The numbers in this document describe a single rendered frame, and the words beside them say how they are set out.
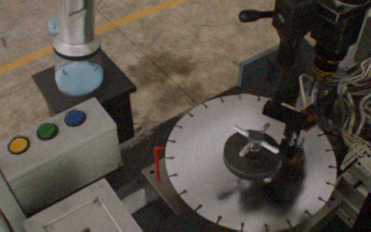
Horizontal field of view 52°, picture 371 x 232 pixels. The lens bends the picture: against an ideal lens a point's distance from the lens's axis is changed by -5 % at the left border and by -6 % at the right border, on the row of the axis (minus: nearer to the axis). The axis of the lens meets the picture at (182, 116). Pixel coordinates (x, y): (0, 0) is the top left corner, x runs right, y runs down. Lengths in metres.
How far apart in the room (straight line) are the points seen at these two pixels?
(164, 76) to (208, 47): 0.40
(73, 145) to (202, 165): 0.29
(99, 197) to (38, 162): 0.17
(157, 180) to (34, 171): 0.26
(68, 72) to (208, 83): 1.46
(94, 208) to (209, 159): 0.24
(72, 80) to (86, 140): 0.18
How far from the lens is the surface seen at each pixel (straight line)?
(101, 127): 0.89
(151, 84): 2.33
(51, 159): 0.87
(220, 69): 2.44
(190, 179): 0.73
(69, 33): 0.94
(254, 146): 0.73
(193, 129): 0.80
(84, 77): 0.98
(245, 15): 0.63
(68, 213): 0.77
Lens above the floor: 1.55
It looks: 46 degrees down
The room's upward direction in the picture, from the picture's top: straight up
